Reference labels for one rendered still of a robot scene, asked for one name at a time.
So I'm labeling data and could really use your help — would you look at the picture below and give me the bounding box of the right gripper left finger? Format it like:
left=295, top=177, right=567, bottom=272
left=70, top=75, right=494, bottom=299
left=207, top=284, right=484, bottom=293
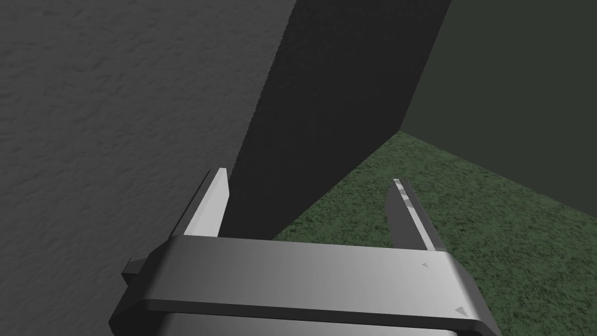
left=169, top=167, right=231, bottom=240

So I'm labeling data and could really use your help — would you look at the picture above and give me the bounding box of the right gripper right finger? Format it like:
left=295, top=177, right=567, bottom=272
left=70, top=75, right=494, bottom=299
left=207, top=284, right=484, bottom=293
left=385, top=178, right=448, bottom=253

